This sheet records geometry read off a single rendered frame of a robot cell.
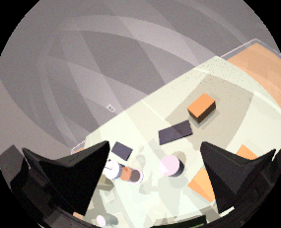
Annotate orange-brown box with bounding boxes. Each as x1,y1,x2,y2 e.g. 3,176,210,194
237,145,257,159
188,167,215,202
187,93,216,122

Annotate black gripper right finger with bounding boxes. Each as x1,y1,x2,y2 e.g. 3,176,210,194
200,141,276,214

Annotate grey cylinder with pale pink top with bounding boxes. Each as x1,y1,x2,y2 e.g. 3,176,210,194
159,155,184,178

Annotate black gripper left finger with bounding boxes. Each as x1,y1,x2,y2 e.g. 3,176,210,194
21,141,109,216

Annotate glass french press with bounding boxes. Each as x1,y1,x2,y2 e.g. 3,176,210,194
105,159,144,185

